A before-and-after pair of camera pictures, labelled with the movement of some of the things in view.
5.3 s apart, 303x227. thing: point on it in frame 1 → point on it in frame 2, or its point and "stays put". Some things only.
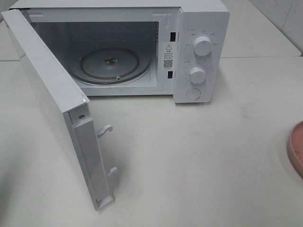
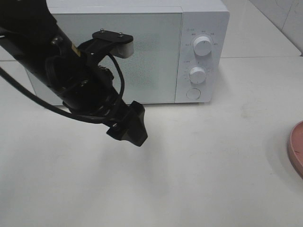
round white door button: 193,93 stays put
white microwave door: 70,108 → 153,74
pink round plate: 295,148 stays put
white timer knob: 197,75 stays put
